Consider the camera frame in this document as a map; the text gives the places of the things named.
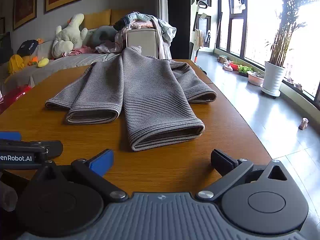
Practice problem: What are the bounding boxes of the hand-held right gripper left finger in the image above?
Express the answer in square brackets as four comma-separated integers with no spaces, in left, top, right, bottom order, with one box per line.
[31,149,128,203]

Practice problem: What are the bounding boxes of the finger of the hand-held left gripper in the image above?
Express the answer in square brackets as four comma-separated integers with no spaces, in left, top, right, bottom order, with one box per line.
[0,131,22,142]
[0,140,63,157]

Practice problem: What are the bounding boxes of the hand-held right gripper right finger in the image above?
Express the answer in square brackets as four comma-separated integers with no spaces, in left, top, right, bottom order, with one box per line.
[196,149,290,202]

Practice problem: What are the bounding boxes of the grey striped knit garment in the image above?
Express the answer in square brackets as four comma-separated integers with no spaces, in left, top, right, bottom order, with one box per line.
[45,45,217,152]

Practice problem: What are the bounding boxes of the pile of mixed clothes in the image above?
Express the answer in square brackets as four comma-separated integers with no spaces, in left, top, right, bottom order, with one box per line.
[112,11,177,59]

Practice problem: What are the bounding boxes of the person's left hand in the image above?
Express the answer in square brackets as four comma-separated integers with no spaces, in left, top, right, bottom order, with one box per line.
[0,181,18,212]

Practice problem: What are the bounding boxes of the red plastic stool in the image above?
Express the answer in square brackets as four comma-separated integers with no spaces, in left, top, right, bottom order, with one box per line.
[0,85,32,114]

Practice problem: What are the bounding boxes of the pink basin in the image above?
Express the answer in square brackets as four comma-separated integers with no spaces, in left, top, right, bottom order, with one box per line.
[247,71,265,87]

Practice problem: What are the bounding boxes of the grey covered sofa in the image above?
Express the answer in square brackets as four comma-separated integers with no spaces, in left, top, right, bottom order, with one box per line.
[0,9,160,92]

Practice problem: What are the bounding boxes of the black cap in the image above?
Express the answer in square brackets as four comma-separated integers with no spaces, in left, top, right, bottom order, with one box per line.
[17,39,38,56]

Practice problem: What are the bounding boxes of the tray of green plants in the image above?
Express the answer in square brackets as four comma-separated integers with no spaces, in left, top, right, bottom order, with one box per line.
[237,65,253,77]

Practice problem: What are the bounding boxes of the tall plant in white pot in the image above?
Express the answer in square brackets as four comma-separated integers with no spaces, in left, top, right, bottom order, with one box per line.
[260,0,320,99]

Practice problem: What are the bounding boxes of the pink clothing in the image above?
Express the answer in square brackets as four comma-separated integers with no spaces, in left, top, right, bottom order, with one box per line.
[62,45,97,57]

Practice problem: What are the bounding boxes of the white duck plush toy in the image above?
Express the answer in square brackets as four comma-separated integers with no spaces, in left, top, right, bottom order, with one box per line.
[52,13,88,58]

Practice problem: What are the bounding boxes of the pale pink crumpled cloth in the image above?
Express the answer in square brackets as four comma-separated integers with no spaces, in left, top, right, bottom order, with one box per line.
[95,39,124,54]

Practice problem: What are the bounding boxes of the grey neck pillow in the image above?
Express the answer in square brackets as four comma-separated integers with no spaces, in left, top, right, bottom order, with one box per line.
[90,26,118,48]

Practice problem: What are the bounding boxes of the beige hanging cloth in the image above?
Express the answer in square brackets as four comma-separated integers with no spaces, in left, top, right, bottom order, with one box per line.
[195,29,204,48]

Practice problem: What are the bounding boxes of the black framed window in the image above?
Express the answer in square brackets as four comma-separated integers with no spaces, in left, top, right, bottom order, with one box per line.
[217,0,320,105]

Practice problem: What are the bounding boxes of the yellow cushion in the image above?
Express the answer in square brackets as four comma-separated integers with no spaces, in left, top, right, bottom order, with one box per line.
[110,9,135,25]
[82,9,112,29]

